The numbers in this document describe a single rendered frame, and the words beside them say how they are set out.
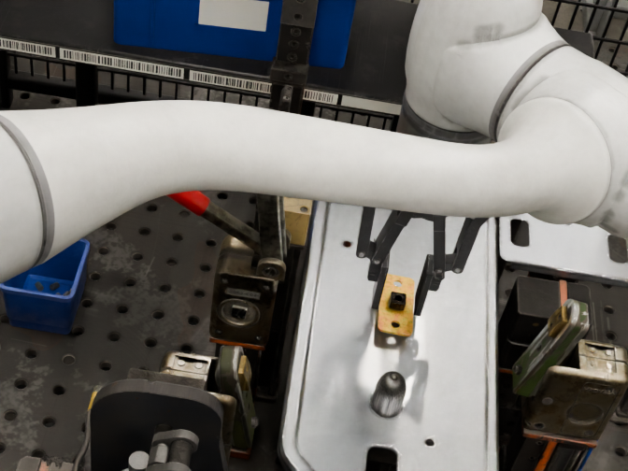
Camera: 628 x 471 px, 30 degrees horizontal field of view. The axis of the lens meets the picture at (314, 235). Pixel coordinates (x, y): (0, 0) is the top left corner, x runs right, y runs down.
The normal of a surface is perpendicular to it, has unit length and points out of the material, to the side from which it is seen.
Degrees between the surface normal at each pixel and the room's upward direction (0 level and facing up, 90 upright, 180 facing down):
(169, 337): 0
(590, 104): 6
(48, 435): 0
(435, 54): 89
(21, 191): 50
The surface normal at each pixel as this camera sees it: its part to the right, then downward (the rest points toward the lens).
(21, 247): 0.76, 0.50
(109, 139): 0.65, -0.43
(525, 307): 0.13, -0.68
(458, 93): -0.68, 0.51
